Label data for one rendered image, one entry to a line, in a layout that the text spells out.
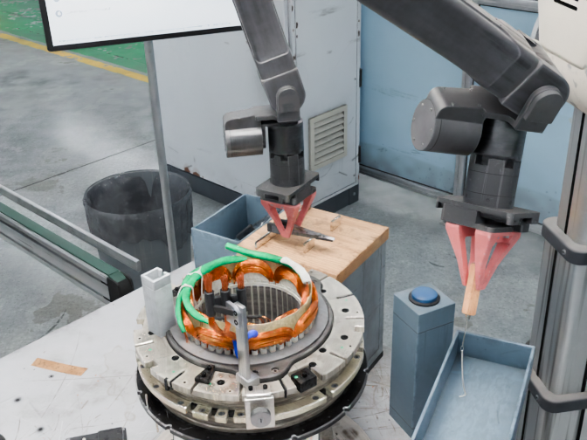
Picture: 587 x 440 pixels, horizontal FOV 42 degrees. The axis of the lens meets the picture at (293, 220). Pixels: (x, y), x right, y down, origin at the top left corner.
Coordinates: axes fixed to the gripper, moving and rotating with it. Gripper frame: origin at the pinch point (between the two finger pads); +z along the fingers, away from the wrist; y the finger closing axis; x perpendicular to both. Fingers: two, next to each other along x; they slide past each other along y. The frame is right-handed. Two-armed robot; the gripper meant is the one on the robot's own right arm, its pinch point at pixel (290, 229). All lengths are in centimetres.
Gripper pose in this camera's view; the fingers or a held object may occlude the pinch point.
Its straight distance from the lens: 129.4
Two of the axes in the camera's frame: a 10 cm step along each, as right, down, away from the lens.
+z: 0.4, 8.9, 4.5
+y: -5.2, 4.0, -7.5
